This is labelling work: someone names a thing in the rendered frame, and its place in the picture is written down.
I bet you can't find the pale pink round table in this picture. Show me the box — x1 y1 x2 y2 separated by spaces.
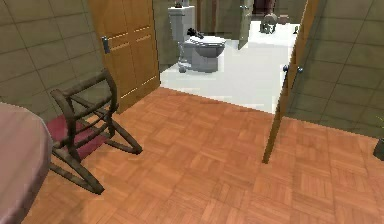
0 101 54 224

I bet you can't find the round dark door knob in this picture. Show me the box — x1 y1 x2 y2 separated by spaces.
282 64 305 75

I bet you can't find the brown wooden open door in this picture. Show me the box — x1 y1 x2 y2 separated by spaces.
261 0 322 165

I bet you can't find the brown wooden panelled door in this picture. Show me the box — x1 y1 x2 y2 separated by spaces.
87 0 161 115

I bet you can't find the dark green plant pot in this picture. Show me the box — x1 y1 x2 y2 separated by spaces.
372 137 384 162

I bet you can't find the white toilet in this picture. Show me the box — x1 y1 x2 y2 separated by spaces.
167 5 227 74

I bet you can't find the dark wooden chair red seat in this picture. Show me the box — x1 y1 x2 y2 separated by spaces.
46 68 144 196

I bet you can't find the grey door handle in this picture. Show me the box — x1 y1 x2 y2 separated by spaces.
101 35 111 55

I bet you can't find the olive green inner door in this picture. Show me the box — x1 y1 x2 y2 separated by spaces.
237 0 255 51

